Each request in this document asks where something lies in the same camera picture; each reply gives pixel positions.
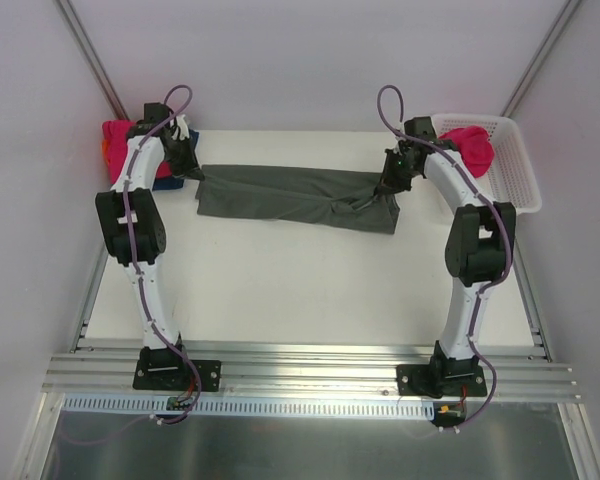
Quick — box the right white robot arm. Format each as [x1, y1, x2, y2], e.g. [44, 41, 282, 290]
[375, 117, 516, 399]

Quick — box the white slotted cable duct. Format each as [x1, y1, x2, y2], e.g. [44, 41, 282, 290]
[63, 394, 434, 421]

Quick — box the aluminium mounting rail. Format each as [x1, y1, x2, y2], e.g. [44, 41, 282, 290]
[42, 339, 584, 403]

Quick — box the crumpled pink t-shirt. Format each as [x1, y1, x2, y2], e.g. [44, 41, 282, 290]
[440, 126, 495, 178]

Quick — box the dark grey t-shirt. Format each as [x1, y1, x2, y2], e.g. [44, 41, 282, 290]
[196, 165, 400, 235]

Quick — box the folded blue t-shirt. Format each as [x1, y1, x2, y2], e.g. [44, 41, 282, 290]
[152, 129, 199, 191]

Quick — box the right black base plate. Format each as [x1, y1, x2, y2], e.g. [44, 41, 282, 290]
[396, 364, 487, 399]

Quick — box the folded pink t-shirt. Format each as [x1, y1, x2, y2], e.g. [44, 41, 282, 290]
[102, 118, 173, 184]

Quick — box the white plastic basket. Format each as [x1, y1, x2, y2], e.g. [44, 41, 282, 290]
[432, 113, 542, 215]

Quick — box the folded orange t-shirt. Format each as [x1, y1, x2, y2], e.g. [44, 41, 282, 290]
[101, 139, 109, 163]

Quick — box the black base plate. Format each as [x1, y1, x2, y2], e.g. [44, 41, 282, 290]
[132, 360, 222, 392]
[396, 364, 487, 399]

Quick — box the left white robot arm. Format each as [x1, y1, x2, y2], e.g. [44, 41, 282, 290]
[95, 103, 205, 388]

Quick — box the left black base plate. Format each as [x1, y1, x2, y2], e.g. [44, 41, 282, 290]
[132, 360, 222, 392]

